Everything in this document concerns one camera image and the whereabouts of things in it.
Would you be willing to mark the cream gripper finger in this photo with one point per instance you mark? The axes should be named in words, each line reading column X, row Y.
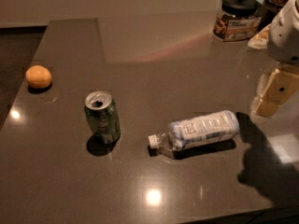
column 262, row 84
column 263, row 108

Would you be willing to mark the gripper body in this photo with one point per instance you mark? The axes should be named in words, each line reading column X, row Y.
column 284, row 39

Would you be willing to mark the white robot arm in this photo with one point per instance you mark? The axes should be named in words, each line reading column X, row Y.
column 283, row 38

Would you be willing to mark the green soda can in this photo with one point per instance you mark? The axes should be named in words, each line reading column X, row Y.
column 102, row 116

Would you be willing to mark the pale snack packet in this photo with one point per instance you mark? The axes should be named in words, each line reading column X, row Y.
column 259, row 41

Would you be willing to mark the clear plastic water bottle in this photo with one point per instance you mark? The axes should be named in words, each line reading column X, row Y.
column 195, row 132

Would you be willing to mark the glass jar with black lid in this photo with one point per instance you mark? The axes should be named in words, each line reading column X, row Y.
column 236, row 20

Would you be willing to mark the orange fruit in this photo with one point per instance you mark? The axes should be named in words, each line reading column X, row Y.
column 38, row 77

